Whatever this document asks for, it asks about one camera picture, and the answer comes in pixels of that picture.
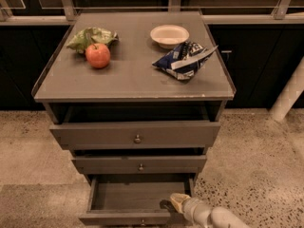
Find red apple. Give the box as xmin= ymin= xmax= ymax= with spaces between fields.
xmin=85 ymin=44 xmax=110 ymax=68

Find grey drawer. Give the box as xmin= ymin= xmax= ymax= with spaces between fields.
xmin=80 ymin=174 xmax=194 ymax=227
xmin=72 ymin=155 xmax=206 ymax=175
xmin=50 ymin=121 xmax=220 ymax=150

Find grey middle drawer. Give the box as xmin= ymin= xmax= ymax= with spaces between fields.
xmin=72 ymin=155 xmax=206 ymax=175

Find dark wall cabinets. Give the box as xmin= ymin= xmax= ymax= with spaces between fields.
xmin=0 ymin=25 xmax=304 ymax=110

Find grey bottom drawer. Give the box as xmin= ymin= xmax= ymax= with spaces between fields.
xmin=80 ymin=174 xmax=194 ymax=227

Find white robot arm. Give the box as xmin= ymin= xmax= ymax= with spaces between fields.
xmin=170 ymin=193 xmax=250 ymax=228

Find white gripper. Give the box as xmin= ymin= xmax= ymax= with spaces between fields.
xmin=170 ymin=193 xmax=212 ymax=224

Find white pillar leg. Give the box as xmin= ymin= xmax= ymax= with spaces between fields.
xmin=270 ymin=57 xmax=304 ymax=122

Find green crumpled chip bag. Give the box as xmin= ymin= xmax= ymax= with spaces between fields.
xmin=66 ymin=27 xmax=118 ymax=54

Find grey drawer cabinet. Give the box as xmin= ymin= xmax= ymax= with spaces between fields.
xmin=30 ymin=10 xmax=237 ymax=188

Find blue chip bag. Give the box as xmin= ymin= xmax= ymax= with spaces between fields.
xmin=153 ymin=41 xmax=218 ymax=81

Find white bowl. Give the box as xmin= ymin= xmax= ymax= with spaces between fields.
xmin=150 ymin=25 xmax=189 ymax=49

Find grey top drawer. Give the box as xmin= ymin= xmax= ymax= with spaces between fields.
xmin=50 ymin=121 xmax=220 ymax=150

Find metal railing frame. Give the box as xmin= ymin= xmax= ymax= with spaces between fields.
xmin=0 ymin=0 xmax=304 ymax=26

